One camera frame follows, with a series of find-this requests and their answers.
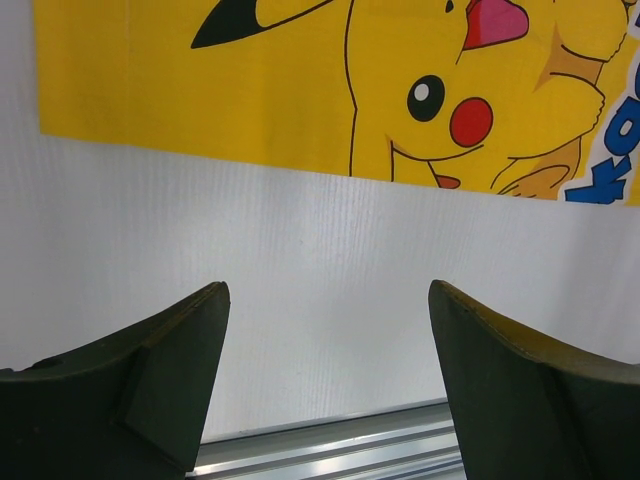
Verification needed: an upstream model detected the yellow Pikachu placemat cloth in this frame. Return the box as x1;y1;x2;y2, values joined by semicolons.
33;0;639;206

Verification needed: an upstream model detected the aluminium mounting rail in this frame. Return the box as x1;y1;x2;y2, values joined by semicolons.
186;402;466;479

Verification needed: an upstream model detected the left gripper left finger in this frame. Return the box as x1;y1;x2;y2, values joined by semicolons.
1;282;231;479

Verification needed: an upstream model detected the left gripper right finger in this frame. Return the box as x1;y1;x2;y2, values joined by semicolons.
428;280;639;479

